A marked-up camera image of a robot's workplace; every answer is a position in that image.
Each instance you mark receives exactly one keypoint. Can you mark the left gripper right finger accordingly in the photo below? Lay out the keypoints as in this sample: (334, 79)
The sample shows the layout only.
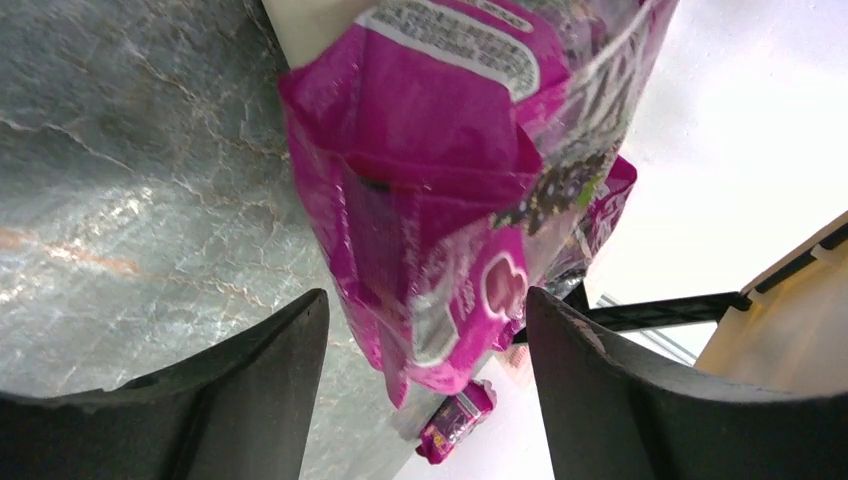
(613, 409)

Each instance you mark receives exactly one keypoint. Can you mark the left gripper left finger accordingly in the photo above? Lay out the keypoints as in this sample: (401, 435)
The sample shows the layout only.
(240, 409)

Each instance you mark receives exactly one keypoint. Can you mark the purple candy bag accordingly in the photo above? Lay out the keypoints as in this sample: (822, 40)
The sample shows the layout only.
(454, 420)
(444, 151)

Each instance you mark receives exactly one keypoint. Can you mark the cream three-tier shelf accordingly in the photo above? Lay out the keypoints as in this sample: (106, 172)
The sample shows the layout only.
(741, 145)

